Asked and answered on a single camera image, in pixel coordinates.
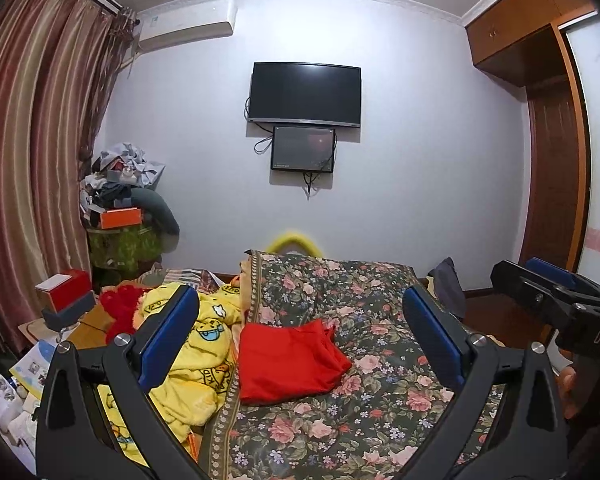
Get picture books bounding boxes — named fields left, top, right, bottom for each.
left=10, top=340, right=56, bottom=396

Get white clutter pile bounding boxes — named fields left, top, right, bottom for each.
left=0, top=375, right=41, bottom=461

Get large black television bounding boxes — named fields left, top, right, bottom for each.
left=246, top=61, right=362, bottom=130

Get red zip jacket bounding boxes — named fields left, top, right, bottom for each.
left=237, top=318, right=353, bottom=406

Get small black monitor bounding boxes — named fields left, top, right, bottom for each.
left=271, top=126, right=337, bottom=173

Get person's right hand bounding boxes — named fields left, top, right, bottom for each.
left=555, top=366, right=578, bottom=420

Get yellow hoop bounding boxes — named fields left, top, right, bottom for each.
left=265, top=230, right=322, bottom=256

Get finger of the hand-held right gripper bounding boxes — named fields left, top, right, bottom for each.
left=490, top=260, right=581, bottom=333
left=525, top=257, right=600, bottom=306

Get yellow cartoon blanket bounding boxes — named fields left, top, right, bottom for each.
left=97, top=282, right=243, bottom=468

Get grey crumpled clutter pile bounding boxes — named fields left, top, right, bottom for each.
left=80, top=142, right=166, bottom=211

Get wooden overhead cabinet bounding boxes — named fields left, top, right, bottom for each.
left=464, top=0, right=598, bottom=88

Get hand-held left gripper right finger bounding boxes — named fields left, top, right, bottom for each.
left=402, top=286, right=568, bottom=480

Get striped brown curtain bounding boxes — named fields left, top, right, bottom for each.
left=0, top=0, right=136, bottom=361

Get dark grey pillow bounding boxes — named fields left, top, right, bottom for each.
left=130, top=187, right=181, bottom=237

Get striped cloth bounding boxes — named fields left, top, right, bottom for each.
left=145, top=266, right=221, bottom=293

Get red plush toy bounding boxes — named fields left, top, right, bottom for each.
left=100, top=284, right=153, bottom=346

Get monitor cable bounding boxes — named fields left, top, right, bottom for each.
left=254, top=132, right=322, bottom=197

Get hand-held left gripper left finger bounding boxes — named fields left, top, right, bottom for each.
left=34, top=284, right=216, bottom=480

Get orange box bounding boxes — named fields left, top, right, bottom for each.
left=100, top=206, right=143, bottom=229

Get white air conditioner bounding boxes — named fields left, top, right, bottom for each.
left=135, top=0, right=238, bottom=53

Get dark blue cloth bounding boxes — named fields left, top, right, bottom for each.
left=427, top=257, right=467, bottom=318

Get red and white box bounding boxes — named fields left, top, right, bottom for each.
left=35, top=269, right=93, bottom=313

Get wooden board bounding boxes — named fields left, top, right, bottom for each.
left=17, top=305, right=116, bottom=351

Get grey box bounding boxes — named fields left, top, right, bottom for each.
left=41, top=292, right=97, bottom=333

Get floral bedspread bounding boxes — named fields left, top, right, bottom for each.
left=200, top=249, right=506, bottom=480

